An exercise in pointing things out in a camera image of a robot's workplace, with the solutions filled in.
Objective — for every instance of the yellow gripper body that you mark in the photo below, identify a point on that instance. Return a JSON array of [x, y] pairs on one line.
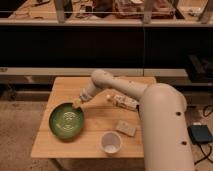
[[77, 103]]

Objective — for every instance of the green ceramic bowl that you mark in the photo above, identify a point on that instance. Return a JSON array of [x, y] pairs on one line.
[[66, 122]]

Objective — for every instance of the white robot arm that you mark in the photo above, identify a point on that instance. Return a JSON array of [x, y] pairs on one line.
[[162, 110]]

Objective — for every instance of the wooden table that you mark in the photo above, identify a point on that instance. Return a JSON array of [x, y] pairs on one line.
[[100, 117]]

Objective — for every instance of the beige sponge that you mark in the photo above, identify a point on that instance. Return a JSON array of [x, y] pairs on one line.
[[126, 128]]

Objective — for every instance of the clear plastic cup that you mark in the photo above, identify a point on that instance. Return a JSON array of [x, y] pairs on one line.
[[111, 143]]

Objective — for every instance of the long shelf bench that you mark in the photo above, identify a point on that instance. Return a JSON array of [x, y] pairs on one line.
[[24, 71]]

